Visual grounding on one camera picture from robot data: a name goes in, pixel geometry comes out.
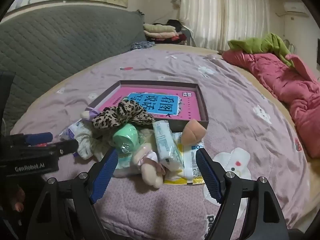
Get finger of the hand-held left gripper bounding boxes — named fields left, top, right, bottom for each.
left=10, top=132, right=53, bottom=147
left=49, top=139, right=79, bottom=157

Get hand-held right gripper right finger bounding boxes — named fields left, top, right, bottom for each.
left=195, top=148, right=290, bottom=240

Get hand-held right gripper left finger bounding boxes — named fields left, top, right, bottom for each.
left=27, top=148, right=118, bottom=240

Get purple white packet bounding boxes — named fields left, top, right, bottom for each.
left=60, top=120, right=83, bottom=141

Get white floral scrunchie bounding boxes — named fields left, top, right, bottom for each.
left=74, top=127, right=111, bottom=160

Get pale green tissue pack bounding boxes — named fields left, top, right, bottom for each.
left=112, top=152, right=137, bottom=178

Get white yellow packet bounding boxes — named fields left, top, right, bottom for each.
left=164, top=132, right=206, bottom=185

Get green makeup sponge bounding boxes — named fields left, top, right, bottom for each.
left=112, top=123, right=141, bottom=155

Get peach makeup sponge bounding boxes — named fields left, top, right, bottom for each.
left=180, top=119, right=207, bottom=147

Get green printed tissue pack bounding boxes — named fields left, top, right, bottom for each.
left=152, top=120, right=186, bottom=172

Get leopard print scrunchie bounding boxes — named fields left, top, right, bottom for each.
left=92, top=100, right=155, bottom=130

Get shallow grey cardboard box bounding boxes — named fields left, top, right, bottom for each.
left=87, top=80, right=209, bottom=133

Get person's left hand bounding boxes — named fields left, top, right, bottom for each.
left=11, top=187, right=25, bottom=212

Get pink book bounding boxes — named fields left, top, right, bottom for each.
left=97, top=88, right=202, bottom=120

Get purple printed bed sheet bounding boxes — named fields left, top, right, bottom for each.
left=10, top=45, right=312, bottom=240

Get grey quilted headboard cover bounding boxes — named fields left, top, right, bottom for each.
left=0, top=4, right=148, bottom=130

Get pink quilt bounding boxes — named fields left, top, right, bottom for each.
left=222, top=50, right=320, bottom=158

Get blue patterned cloth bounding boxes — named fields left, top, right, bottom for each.
left=131, top=41, right=155, bottom=51

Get green cloth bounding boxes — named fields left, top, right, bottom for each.
left=227, top=33, right=296, bottom=68

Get pink folded garment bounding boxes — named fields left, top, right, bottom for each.
left=145, top=31, right=181, bottom=40

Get beige folded garment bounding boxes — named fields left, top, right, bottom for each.
left=143, top=23, right=175, bottom=33

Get black garment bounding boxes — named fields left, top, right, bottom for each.
left=166, top=19, right=187, bottom=34

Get white curtain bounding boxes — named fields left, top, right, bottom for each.
left=180, top=0, right=271, bottom=52

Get white air conditioner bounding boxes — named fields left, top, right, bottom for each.
left=284, top=2, right=310, bottom=16

